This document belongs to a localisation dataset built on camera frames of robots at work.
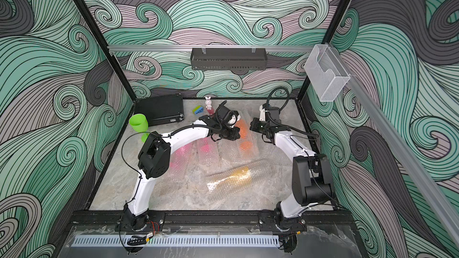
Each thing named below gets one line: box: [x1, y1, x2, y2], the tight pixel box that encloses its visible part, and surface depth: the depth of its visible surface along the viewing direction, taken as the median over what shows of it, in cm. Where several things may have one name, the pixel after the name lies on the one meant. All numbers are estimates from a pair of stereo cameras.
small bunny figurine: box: [204, 96, 214, 113], surface depth 112 cm
